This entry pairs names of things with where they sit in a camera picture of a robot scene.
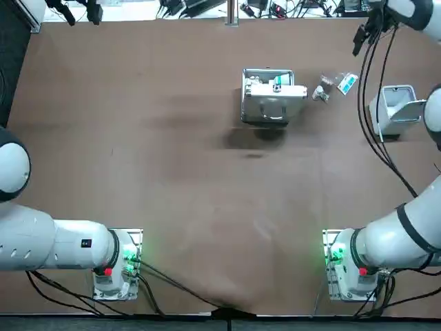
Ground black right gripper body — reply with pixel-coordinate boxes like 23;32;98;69
365;3;397;34

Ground blue white glove packet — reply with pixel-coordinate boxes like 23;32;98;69
336;71;359;97

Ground white lidded waste bin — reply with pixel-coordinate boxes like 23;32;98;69
369;85;428;137

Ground aluminium medical kit case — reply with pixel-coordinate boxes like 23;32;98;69
240;68;309;129

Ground black power adapter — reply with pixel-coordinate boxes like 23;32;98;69
161;0;189;17

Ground white bottle green band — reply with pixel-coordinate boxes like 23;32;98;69
271;72;293;87

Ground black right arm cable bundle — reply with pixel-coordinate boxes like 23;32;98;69
357;13;420;199

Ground aluminium profile post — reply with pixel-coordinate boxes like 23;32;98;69
225;0;240;27

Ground black right base cables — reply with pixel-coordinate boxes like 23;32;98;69
354;268;441;318

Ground black base cables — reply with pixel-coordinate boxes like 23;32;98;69
25;260;221;317
354;268;441;318

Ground black left base cables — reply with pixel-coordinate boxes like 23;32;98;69
25;260;221;317

